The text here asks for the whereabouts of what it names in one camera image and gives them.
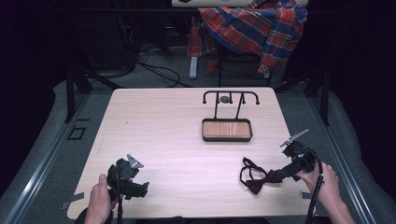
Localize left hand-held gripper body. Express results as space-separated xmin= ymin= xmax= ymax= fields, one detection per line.
xmin=106 ymin=153 xmax=145 ymax=202

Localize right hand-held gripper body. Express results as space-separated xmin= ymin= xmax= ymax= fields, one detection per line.
xmin=278 ymin=128 xmax=318 ymax=179

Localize dark maroon bow tie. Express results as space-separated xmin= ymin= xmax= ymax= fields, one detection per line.
xmin=239 ymin=157 xmax=284 ymax=196

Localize person's right hand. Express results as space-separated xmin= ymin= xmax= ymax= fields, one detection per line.
xmin=294 ymin=161 xmax=341 ymax=209

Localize person's left hand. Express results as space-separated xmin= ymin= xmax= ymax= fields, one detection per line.
xmin=84 ymin=173 xmax=120 ymax=224

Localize black tape square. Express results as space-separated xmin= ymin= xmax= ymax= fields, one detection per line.
xmin=66 ymin=125 xmax=87 ymax=141

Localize black rack with wooden tray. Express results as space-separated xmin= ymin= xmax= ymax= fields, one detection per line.
xmin=201 ymin=90 xmax=262 ymax=144

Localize black metal stand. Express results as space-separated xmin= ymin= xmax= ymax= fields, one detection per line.
xmin=274 ymin=65 xmax=332 ymax=127
xmin=64 ymin=63 xmax=123 ymax=124

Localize black metal chair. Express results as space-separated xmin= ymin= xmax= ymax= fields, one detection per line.
xmin=217 ymin=43 xmax=273 ymax=89

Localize red blue plaid shirt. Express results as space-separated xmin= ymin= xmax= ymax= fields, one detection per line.
xmin=187 ymin=0 xmax=309 ymax=75

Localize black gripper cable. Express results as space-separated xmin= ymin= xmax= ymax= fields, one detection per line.
xmin=298 ymin=147 xmax=325 ymax=224

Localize aluminium floor rail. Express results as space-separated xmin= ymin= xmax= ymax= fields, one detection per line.
xmin=0 ymin=92 xmax=92 ymax=224
xmin=307 ymin=92 xmax=378 ymax=224

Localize black floor cables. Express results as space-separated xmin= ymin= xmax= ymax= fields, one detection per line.
xmin=135 ymin=43 xmax=191 ymax=89

